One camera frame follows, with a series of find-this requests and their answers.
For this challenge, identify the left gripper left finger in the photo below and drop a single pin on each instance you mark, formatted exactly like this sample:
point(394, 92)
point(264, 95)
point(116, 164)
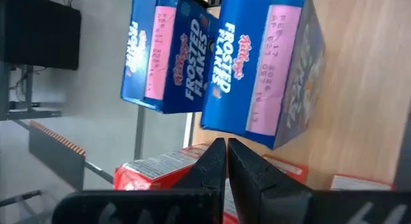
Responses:
point(205, 179)

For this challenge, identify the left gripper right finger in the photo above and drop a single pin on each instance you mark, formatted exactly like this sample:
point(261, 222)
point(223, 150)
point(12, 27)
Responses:
point(253, 185)

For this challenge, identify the red Froot Loops cereal box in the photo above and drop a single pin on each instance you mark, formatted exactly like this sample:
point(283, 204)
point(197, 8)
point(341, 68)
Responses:
point(151, 172)
point(356, 183)

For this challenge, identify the blue Frosted Flakes cereal box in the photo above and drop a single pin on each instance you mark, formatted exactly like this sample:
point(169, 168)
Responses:
point(180, 73)
point(237, 89)

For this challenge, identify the orange-edged black bar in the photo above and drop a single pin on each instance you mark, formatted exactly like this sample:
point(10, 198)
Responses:
point(57, 156)

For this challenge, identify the grey metal stand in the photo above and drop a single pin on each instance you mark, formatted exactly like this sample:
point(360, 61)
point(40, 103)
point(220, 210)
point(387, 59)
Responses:
point(29, 111)

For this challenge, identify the large black box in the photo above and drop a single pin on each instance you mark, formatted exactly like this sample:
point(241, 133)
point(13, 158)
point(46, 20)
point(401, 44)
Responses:
point(41, 31)

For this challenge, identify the wooden shelf with black frame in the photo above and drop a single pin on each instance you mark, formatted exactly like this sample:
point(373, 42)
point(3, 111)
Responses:
point(363, 89)

